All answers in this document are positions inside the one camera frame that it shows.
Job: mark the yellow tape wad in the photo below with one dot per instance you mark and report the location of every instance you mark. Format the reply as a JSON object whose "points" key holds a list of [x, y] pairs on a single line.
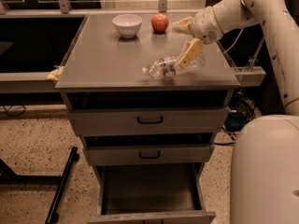
{"points": [[54, 74]]}

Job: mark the black floor stand bar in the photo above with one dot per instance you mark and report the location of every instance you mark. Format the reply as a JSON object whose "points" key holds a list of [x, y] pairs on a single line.
{"points": [[9, 177]]}

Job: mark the top grey drawer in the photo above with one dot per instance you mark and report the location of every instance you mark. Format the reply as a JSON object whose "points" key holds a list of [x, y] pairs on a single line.
{"points": [[148, 121]]}

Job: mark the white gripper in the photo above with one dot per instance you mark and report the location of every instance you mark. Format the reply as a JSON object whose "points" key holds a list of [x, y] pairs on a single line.
{"points": [[205, 24]]}

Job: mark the white ceramic bowl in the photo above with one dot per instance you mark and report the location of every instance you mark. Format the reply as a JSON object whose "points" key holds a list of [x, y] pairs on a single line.
{"points": [[127, 25]]}

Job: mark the clear plastic water bottle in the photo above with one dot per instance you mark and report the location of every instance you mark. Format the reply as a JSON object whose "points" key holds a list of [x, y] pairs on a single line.
{"points": [[167, 67]]}

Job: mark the middle grey drawer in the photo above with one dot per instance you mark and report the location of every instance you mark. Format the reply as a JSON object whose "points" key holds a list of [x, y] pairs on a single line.
{"points": [[137, 155]]}

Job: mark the red apple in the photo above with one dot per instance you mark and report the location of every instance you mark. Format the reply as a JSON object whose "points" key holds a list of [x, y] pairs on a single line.
{"points": [[159, 23]]}

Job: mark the bottom grey drawer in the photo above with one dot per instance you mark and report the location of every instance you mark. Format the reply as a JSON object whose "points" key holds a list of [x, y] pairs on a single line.
{"points": [[151, 194]]}

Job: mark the grey drawer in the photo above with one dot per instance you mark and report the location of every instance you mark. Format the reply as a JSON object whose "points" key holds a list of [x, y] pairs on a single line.
{"points": [[137, 155], [151, 194], [148, 121]]}

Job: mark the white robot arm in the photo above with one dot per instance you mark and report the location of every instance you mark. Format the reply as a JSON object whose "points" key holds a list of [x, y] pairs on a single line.
{"points": [[264, 182]]}

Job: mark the grey drawer cabinet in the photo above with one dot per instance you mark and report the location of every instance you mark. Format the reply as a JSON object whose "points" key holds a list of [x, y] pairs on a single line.
{"points": [[104, 72]]}

